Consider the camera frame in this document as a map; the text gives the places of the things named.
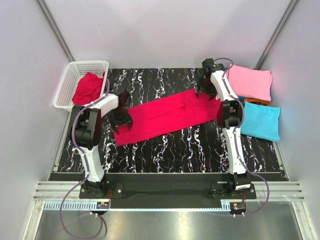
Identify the aluminium frame rail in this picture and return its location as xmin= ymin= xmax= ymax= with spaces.
xmin=33 ymin=181 xmax=306 ymax=201

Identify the white plastic basket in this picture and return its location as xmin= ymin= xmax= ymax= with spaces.
xmin=53 ymin=60 xmax=109 ymax=112

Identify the crimson t shirt in basket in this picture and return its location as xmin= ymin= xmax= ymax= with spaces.
xmin=72 ymin=72 xmax=104 ymax=105

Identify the folded cyan t shirt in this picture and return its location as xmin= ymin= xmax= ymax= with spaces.
xmin=240 ymin=102 xmax=281 ymax=142

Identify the folded pink t shirt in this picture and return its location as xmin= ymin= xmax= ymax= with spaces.
xmin=226 ymin=65 xmax=273 ymax=102

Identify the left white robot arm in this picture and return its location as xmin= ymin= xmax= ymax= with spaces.
xmin=68 ymin=90 xmax=134 ymax=198

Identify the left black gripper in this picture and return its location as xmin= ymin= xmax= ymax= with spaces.
xmin=107 ymin=107 xmax=133 ymax=134

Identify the folded orange t shirt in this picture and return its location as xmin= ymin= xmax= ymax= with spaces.
xmin=244 ymin=98 xmax=270 ymax=106

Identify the crimson t shirt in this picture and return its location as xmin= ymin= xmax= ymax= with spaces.
xmin=72 ymin=72 xmax=104 ymax=105
xmin=114 ymin=89 xmax=221 ymax=147

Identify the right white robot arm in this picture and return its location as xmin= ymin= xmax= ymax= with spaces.
xmin=195 ymin=58 xmax=251 ymax=200

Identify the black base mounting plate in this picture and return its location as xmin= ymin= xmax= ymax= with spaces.
xmin=79 ymin=173 xmax=257 ymax=211

